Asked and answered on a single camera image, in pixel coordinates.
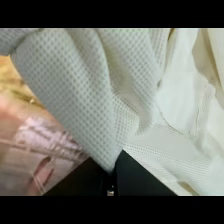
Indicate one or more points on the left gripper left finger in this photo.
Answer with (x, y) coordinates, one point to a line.
(86, 180)

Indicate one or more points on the cream knitted sweater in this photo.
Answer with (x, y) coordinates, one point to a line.
(100, 86)

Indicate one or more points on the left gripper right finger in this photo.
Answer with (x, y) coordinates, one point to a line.
(136, 180)

